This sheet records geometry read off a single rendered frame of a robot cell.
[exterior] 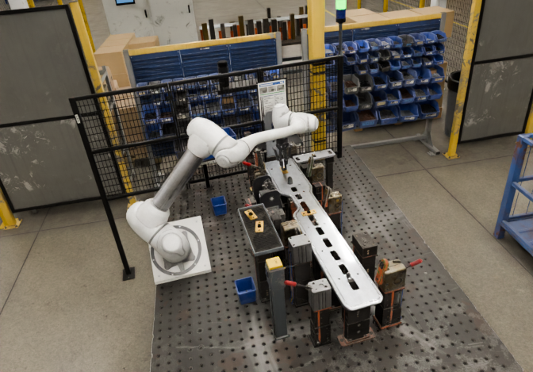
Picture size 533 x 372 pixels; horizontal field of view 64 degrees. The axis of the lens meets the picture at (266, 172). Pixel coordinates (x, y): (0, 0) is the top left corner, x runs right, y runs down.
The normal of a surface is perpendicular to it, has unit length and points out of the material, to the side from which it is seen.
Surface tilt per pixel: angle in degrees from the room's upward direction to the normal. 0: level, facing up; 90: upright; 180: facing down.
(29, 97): 92
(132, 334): 0
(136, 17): 90
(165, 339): 0
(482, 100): 90
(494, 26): 91
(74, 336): 0
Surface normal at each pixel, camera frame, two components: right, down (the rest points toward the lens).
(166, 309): -0.07, -0.86
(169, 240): 0.19, -0.23
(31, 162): 0.15, 0.49
